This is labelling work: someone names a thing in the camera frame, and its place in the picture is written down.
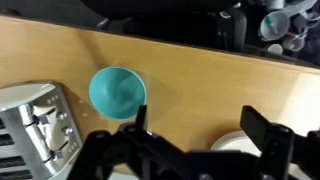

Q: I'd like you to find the small white cup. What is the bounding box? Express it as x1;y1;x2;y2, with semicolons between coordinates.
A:
267;43;285;56

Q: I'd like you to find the silver four-slot toaster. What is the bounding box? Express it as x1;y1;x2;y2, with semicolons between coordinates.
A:
0;81;84;180

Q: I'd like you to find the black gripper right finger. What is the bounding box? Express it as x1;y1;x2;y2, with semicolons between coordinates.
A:
239;105;320;180

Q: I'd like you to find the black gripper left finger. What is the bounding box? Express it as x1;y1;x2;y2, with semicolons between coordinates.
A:
66;105;188;180

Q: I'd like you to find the small clear plastic cup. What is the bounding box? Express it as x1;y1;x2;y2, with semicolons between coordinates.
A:
282;34;306;53

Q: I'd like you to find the blue bowl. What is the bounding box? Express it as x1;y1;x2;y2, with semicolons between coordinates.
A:
88;65;148;121

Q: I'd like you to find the cream round plate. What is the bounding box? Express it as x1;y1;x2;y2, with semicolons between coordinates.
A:
209;129;264;158

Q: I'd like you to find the clear cup with teal item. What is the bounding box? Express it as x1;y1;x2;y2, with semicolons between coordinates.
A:
258;10;291;42

